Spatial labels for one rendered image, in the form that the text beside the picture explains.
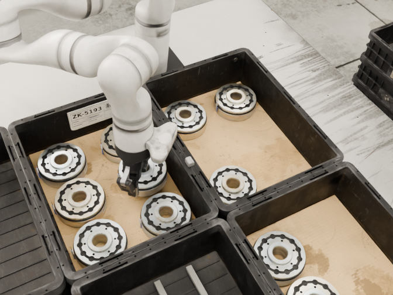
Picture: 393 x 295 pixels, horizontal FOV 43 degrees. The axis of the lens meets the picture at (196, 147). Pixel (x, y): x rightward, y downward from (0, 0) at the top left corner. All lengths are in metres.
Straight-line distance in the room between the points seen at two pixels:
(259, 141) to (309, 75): 0.45
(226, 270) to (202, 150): 0.30
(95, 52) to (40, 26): 2.12
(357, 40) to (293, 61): 1.38
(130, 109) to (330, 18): 2.37
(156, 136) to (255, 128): 0.37
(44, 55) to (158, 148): 0.25
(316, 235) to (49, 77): 0.91
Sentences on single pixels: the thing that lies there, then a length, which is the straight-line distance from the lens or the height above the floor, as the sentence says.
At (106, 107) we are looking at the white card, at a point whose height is 0.90.
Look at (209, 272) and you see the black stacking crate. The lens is 0.99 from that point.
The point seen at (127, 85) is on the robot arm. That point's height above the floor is 1.19.
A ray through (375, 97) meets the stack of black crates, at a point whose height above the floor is 0.37.
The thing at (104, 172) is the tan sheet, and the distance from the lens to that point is 1.11.
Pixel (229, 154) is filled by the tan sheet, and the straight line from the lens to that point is 1.14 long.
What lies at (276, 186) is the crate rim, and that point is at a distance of 0.98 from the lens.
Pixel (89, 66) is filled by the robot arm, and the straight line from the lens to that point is 0.83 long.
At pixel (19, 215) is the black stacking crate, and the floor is 0.83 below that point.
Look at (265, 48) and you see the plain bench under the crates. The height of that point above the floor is 0.70.
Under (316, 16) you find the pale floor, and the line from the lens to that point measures 3.07.
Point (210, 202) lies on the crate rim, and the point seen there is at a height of 0.93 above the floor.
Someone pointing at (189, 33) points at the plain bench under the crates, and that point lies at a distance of 1.67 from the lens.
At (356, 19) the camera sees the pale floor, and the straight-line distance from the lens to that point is 3.13.
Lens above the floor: 1.72
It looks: 51 degrees down
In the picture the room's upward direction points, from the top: 4 degrees clockwise
